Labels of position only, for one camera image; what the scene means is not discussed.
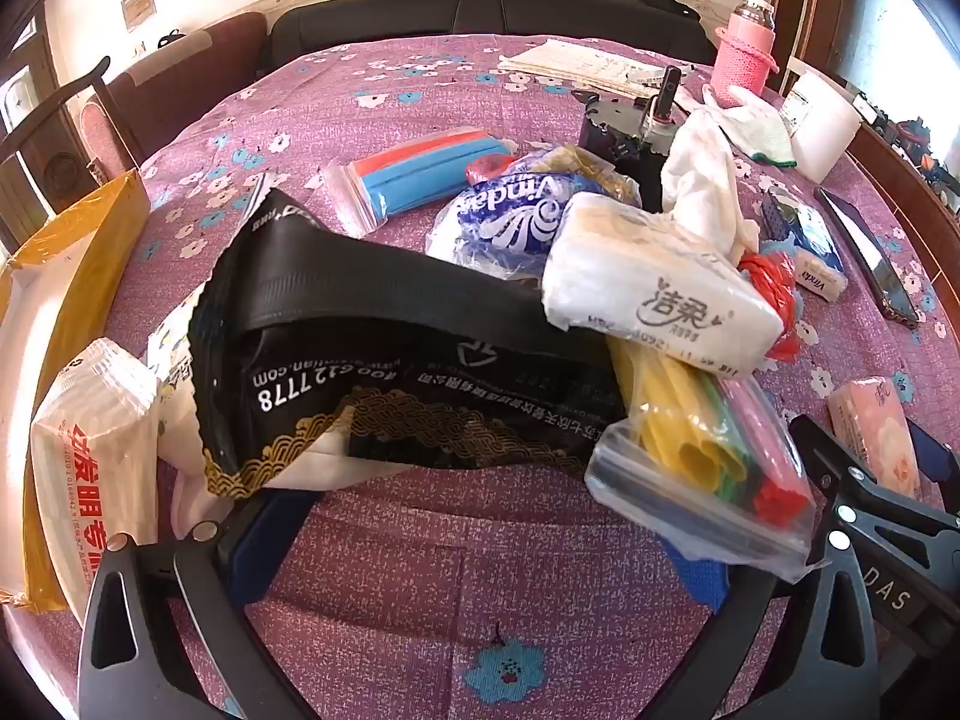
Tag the zip bag red blue foam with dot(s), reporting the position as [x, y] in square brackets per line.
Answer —
[420, 172]

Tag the red plastic bag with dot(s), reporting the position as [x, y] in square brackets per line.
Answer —
[772, 292]

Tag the blue white plastic wrapper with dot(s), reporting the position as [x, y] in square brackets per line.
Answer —
[502, 217]

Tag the small wall certificate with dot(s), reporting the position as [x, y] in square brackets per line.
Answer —
[137, 4]

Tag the white plastic jar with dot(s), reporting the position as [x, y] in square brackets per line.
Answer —
[821, 124]

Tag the small blue tissue packet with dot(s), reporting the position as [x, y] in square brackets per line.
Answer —
[810, 247]

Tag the wooden door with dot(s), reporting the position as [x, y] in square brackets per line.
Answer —
[19, 82]

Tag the small black bag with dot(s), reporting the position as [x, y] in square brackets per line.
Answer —
[171, 37]

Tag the white tissue pack red print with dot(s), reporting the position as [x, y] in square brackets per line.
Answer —
[94, 435]

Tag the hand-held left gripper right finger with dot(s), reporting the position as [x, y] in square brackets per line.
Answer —
[697, 581]

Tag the yellow cardboard box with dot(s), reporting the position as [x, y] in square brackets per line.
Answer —
[82, 240]

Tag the yellow plastic bag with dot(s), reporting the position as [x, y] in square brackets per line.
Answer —
[600, 172]

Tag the brown armchair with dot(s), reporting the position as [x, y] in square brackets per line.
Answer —
[187, 75]

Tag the black cloth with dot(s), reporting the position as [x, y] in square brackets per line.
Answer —
[667, 6]

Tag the small red packet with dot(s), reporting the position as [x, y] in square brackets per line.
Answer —
[487, 167]

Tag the paper notebook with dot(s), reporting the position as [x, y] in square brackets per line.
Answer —
[585, 64]

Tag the black electric motor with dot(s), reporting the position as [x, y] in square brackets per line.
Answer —
[615, 127]

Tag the pink tissue packet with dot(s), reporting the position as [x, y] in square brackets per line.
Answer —
[874, 427]

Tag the printed white plastic bag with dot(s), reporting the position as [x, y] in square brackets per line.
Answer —
[176, 360]

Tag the dark smartphone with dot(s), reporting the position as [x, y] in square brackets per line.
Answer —
[866, 255]

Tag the white tissue pack grey print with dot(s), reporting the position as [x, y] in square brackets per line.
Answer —
[660, 292]

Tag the black foil bag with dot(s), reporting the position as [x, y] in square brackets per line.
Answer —
[352, 315]

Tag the wooden windowsill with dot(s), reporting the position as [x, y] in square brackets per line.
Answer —
[915, 165]

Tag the white glove green cuff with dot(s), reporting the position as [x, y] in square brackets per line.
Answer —
[761, 131]

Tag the dark wooden chair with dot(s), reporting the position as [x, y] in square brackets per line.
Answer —
[45, 135]

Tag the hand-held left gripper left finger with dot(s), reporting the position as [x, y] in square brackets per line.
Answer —
[251, 555]

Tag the zip bag multicoloured foam strips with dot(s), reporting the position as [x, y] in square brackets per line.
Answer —
[690, 450]

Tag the pink knit-covered bottle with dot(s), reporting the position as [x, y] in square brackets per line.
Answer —
[739, 60]

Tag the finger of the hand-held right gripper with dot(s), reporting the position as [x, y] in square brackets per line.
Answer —
[934, 454]
[862, 491]

